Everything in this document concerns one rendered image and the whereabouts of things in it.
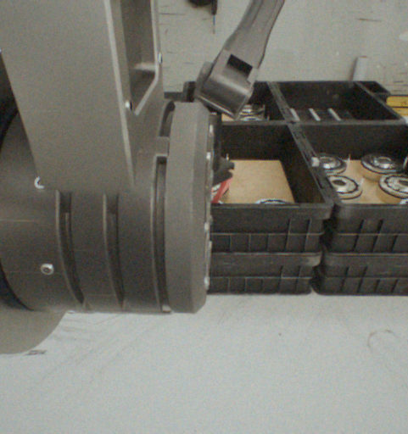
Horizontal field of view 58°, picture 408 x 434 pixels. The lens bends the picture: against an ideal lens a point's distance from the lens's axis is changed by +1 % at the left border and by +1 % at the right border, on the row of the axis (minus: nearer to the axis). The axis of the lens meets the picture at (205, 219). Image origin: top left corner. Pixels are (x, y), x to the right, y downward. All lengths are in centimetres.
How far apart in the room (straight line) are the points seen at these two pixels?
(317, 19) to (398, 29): 79
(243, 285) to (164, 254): 58
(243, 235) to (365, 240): 22
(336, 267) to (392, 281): 12
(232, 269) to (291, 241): 13
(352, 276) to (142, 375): 44
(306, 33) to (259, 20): 353
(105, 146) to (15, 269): 8
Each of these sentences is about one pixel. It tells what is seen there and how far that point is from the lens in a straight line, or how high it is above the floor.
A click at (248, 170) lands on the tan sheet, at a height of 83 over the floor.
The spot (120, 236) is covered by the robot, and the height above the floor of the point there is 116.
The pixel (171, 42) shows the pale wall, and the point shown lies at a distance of 413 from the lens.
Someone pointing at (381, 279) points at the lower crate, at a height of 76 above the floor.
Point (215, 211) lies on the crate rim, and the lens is 62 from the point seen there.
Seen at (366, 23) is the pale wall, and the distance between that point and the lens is 429.
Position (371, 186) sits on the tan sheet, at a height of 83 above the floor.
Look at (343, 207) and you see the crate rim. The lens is 66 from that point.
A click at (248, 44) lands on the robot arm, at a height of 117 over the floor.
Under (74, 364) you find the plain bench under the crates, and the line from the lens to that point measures 72.
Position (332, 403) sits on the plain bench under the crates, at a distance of 68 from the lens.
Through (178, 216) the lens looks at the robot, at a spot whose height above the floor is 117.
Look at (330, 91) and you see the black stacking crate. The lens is 142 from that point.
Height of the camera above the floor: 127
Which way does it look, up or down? 36 degrees down
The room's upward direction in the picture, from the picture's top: straight up
